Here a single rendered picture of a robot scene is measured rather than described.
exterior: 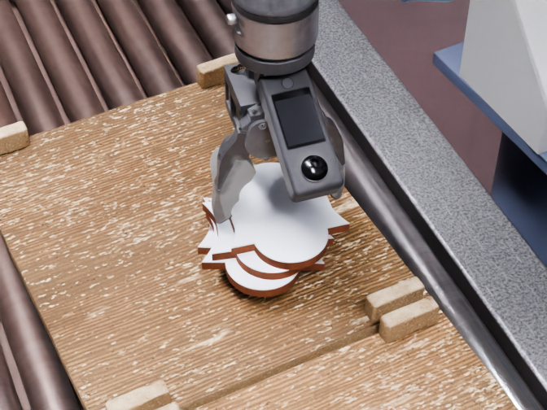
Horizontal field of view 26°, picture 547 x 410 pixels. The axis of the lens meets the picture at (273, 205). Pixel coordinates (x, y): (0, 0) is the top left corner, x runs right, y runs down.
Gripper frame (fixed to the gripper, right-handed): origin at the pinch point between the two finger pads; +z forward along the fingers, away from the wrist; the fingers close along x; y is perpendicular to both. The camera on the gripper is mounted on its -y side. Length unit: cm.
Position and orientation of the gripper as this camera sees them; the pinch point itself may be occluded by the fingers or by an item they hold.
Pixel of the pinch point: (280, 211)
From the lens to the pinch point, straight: 116.9
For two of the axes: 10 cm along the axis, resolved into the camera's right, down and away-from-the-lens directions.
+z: 0.0, 6.9, 7.2
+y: -2.7, -6.9, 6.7
